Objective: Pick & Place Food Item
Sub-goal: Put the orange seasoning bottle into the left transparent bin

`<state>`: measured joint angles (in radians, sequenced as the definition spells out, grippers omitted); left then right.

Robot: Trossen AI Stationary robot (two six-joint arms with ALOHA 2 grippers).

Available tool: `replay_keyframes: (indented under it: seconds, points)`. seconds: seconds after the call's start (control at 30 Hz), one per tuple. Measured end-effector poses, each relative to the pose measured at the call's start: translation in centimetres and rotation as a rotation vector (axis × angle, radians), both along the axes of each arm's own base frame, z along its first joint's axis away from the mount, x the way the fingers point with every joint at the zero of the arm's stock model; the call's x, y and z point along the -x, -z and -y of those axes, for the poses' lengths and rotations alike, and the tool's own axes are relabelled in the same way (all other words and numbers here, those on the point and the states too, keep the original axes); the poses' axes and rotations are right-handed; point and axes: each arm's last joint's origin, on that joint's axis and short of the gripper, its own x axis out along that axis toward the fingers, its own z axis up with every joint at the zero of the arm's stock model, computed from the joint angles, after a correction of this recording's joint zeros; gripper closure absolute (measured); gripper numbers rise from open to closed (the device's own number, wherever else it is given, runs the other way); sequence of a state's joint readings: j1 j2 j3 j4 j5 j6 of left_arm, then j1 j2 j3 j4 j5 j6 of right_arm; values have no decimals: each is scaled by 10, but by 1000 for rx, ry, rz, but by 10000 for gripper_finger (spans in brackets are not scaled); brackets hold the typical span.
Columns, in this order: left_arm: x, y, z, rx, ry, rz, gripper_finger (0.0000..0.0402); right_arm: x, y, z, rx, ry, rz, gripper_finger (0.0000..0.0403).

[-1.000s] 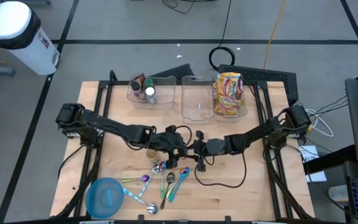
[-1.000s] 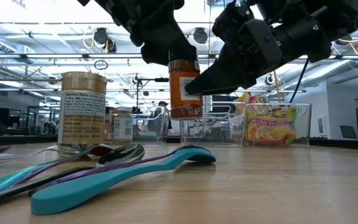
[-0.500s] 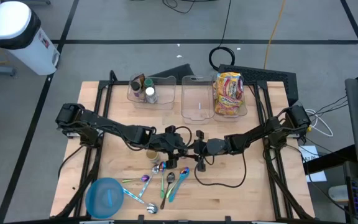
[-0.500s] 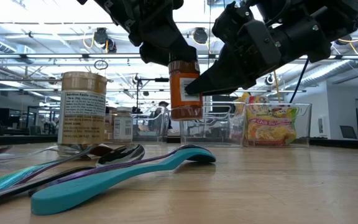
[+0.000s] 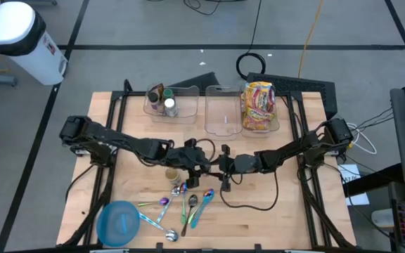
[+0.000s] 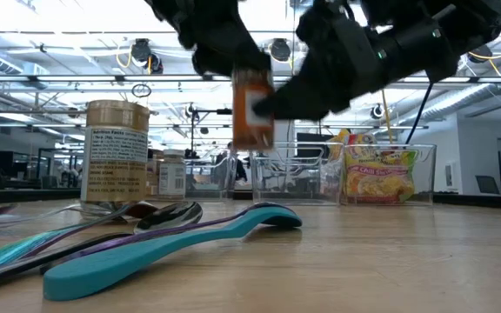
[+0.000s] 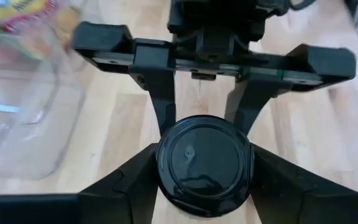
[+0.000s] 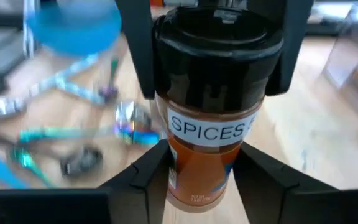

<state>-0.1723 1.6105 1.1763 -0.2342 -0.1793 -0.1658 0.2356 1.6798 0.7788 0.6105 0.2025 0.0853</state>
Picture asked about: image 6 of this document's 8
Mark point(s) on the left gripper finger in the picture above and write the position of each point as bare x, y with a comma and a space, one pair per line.
229, 63

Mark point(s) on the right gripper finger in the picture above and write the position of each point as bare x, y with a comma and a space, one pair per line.
307, 102

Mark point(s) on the black lid orange spice jar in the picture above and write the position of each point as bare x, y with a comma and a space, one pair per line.
250, 126

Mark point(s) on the green lime ramen packet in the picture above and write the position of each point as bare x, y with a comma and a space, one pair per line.
378, 182

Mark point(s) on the white lid bagel seasoning jar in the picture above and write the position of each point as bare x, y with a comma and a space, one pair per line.
172, 176

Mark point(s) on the black lid purple label jar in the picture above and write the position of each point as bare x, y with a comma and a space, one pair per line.
152, 174

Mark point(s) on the tan lid seasoning jar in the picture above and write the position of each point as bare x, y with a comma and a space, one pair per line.
115, 152

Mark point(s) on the iridescent rainbow metal spoon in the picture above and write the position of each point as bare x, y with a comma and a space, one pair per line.
168, 232
2, 256

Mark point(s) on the teal plastic spoon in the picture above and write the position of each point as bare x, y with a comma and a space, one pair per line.
146, 256

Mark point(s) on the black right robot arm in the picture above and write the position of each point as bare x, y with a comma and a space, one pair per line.
450, 26

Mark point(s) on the black ceiling spotlight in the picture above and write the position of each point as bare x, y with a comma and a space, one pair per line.
280, 50
142, 51
478, 53

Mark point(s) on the clear plastic bin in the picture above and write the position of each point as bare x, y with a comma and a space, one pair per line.
426, 174
276, 191
215, 182

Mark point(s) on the person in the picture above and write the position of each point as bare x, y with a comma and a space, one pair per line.
235, 165

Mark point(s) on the black metal spoon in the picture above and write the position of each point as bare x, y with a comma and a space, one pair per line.
174, 216

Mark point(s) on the grey office chair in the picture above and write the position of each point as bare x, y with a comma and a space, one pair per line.
487, 184

